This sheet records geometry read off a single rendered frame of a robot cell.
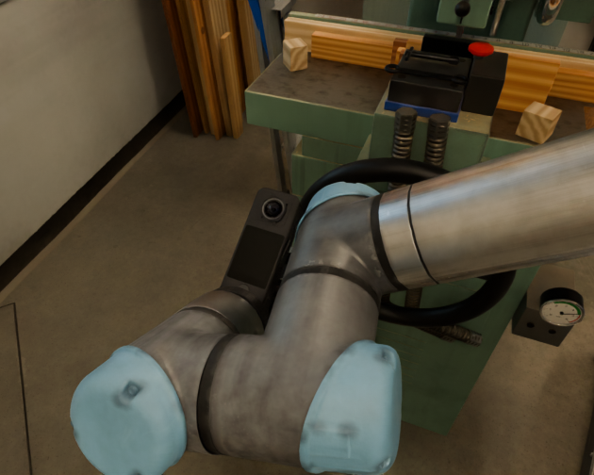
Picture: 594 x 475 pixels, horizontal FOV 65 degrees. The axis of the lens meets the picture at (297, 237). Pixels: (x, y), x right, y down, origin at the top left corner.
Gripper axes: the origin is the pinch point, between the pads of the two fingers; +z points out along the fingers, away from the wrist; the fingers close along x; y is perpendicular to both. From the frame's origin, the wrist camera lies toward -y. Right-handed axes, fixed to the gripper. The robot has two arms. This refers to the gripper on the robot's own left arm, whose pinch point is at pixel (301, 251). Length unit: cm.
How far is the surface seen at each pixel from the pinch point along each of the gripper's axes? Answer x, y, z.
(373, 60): -1.4, -26.5, 29.9
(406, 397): 20, 48, 55
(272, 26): -46, -38, 92
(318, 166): -5.7, -7.9, 22.8
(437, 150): 13.0, -15.2, 5.9
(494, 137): 19.8, -17.9, 17.4
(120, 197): -109, 34, 108
